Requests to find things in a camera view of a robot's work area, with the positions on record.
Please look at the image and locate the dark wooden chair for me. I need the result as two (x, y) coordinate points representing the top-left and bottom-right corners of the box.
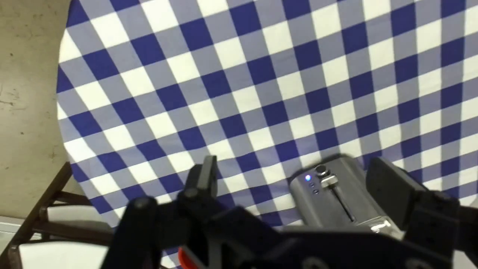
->
(0, 161), (117, 269)

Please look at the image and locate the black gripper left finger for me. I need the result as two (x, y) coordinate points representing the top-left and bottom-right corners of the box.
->
(181, 153), (222, 206)

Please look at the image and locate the silver toaster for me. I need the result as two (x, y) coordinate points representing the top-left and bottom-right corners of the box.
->
(289, 153), (407, 242)

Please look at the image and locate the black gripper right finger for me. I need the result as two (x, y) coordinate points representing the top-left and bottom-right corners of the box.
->
(366, 155), (431, 231)

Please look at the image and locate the blue white checkered tablecloth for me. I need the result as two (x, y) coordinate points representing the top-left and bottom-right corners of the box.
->
(56, 0), (478, 236)

